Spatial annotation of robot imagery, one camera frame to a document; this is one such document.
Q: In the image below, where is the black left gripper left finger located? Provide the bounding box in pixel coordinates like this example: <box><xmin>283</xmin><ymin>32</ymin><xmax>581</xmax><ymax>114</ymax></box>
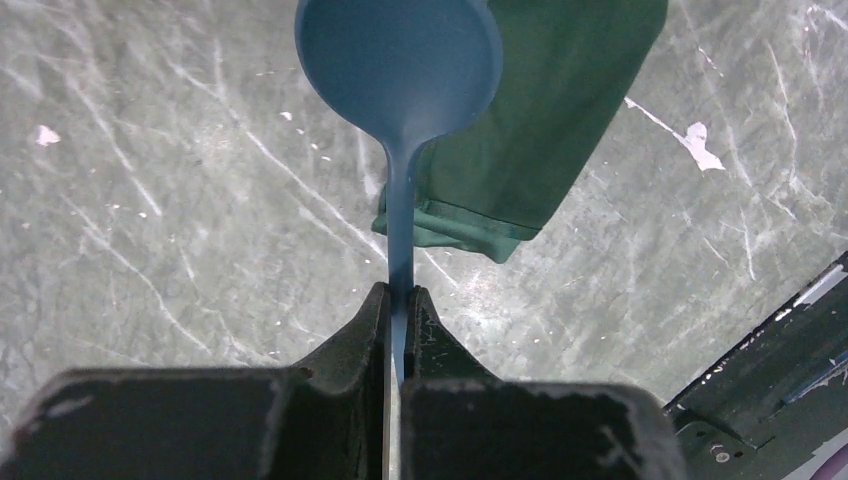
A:
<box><xmin>1</xmin><ymin>282</ymin><xmax>390</xmax><ymax>479</ymax></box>

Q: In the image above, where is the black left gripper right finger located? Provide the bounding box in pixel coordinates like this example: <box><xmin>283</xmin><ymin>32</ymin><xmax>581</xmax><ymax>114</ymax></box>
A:
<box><xmin>400</xmin><ymin>287</ymin><xmax>687</xmax><ymax>479</ymax></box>

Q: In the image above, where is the blue plastic spoon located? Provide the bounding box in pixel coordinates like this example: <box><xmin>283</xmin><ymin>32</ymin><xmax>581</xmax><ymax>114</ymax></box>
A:
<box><xmin>295</xmin><ymin>0</ymin><xmax>503</xmax><ymax>381</ymax></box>

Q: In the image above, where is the green cloth napkin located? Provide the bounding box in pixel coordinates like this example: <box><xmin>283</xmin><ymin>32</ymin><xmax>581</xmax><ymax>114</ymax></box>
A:
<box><xmin>413</xmin><ymin>0</ymin><xmax>668</xmax><ymax>263</ymax></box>

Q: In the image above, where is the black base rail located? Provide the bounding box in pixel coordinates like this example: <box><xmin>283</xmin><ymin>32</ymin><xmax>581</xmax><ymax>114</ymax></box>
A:
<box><xmin>665</xmin><ymin>254</ymin><xmax>847</xmax><ymax>479</ymax></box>

